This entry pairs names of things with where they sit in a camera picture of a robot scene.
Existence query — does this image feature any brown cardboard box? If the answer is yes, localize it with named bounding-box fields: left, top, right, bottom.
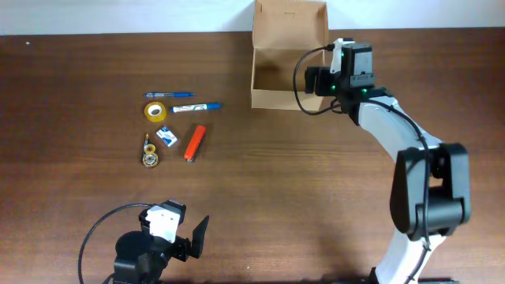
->
left=251, top=0, right=329, bottom=110

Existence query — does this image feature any black yellow correction tape dispenser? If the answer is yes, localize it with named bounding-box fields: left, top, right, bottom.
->
left=141, top=134, right=159, bottom=168

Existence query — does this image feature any blue whiteboard marker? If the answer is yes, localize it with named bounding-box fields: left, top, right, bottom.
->
left=170, top=103, right=222, bottom=113

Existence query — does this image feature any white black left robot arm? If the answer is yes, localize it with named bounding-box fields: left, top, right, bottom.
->
left=113, top=200, right=210, bottom=284

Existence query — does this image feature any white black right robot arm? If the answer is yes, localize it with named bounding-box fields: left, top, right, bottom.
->
left=305, top=38, right=471, bottom=283

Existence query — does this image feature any yellow adhesive tape roll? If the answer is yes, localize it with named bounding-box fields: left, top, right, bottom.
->
left=144, top=102, right=167, bottom=122

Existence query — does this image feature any blue ballpoint pen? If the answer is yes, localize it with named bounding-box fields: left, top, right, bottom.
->
left=144, top=92, right=195, bottom=98

